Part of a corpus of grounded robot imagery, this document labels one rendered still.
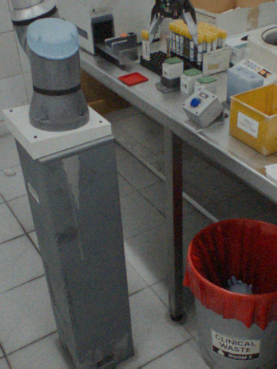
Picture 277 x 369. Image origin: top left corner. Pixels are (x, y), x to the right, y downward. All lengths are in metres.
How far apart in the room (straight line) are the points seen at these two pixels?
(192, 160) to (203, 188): 0.23
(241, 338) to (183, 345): 0.33
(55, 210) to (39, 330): 0.78
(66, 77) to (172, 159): 0.43
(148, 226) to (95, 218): 0.99
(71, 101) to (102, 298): 0.64
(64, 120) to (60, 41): 0.18
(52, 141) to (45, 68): 0.17
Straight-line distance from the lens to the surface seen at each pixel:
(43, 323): 1.99
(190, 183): 2.13
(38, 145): 1.19
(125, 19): 1.81
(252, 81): 1.29
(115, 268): 1.51
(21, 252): 2.30
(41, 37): 1.17
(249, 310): 1.46
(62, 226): 1.32
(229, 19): 1.68
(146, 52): 1.64
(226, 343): 1.63
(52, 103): 1.21
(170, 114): 1.35
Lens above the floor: 1.48
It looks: 35 degrees down
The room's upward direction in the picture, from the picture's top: 4 degrees counter-clockwise
